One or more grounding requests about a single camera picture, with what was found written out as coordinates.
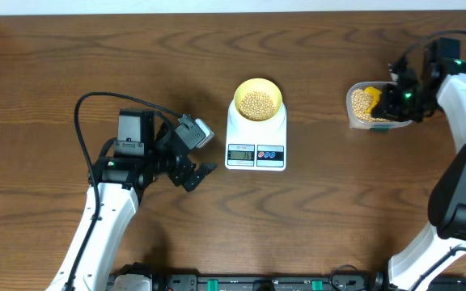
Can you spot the soybeans in container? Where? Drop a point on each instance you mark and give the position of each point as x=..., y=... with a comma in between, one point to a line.
x=360, y=102

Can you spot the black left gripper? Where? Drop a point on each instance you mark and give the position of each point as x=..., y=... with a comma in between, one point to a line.
x=177, y=175

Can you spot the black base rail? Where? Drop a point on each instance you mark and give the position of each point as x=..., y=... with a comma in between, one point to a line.
x=143, y=277

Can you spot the soybeans in bowl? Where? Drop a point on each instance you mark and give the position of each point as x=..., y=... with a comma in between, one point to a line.
x=257, y=106

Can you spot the pale yellow bowl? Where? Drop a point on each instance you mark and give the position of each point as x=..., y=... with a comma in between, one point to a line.
x=258, y=84

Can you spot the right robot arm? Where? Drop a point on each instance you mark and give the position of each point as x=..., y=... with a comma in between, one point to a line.
x=430, y=76

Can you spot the yellow measuring scoop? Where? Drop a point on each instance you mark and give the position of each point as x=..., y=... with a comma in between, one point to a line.
x=375, y=94

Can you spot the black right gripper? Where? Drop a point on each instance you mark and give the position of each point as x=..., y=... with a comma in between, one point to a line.
x=385, y=107

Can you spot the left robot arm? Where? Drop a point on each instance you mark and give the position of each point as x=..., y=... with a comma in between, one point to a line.
x=147, y=146

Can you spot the clear plastic container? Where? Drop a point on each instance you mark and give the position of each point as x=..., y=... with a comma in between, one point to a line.
x=355, y=123

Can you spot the white digital kitchen scale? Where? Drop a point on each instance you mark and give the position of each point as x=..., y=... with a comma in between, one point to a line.
x=256, y=145

